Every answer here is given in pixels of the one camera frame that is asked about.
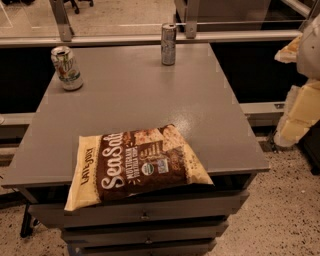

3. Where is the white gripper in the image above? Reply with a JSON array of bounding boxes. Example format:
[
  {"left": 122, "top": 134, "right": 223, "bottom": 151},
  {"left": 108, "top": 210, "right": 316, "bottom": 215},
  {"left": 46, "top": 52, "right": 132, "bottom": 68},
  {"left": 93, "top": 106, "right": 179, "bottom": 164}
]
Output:
[{"left": 273, "top": 34, "right": 320, "bottom": 148}]

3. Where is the silver redbull can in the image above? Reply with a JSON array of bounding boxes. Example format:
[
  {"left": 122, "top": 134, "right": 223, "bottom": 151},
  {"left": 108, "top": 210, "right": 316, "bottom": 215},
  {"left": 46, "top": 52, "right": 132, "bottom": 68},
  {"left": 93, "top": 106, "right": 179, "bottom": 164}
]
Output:
[{"left": 161, "top": 23, "right": 176, "bottom": 65}]

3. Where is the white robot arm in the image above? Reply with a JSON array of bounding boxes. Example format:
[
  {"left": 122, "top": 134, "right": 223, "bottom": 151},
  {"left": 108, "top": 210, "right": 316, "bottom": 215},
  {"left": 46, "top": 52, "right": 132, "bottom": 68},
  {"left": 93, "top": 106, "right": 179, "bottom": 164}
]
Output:
[{"left": 274, "top": 15, "right": 320, "bottom": 147}]

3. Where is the brown sea salt chip bag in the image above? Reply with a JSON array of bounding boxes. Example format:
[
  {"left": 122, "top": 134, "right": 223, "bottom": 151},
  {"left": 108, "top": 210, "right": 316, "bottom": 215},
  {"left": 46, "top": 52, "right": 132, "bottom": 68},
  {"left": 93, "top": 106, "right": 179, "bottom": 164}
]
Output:
[{"left": 65, "top": 125, "right": 213, "bottom": 212}]

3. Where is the green white soda can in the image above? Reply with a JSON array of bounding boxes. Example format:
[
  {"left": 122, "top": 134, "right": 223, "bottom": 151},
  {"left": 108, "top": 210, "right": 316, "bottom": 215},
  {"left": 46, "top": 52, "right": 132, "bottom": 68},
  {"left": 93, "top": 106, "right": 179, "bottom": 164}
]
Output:
[{"left": 51, "top": 46, "right": 83, "bottom": 91}]

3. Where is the grey drawer cabinet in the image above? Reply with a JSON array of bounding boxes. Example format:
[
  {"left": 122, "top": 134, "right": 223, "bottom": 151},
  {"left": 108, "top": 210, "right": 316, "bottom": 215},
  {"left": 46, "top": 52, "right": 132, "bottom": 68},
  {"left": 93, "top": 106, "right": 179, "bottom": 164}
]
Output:
[{"left": 4, "top": 44, "right": 268, "bottom": 256}]

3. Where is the black office chair base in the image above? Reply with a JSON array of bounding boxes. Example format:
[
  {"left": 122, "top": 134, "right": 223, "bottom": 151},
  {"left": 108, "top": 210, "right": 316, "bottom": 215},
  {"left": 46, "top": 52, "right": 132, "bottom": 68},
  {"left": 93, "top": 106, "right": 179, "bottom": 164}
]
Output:
[{"left": 63, "top": 0, "right": 94, "bottom": 14}]

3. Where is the grey metal railing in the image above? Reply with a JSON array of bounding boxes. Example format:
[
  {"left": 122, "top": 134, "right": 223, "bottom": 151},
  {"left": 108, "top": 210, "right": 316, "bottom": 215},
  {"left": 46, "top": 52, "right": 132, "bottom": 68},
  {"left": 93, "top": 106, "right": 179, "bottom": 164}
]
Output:
[{"left": 0, "top": 0, "right": 319, "bottom": 47}]

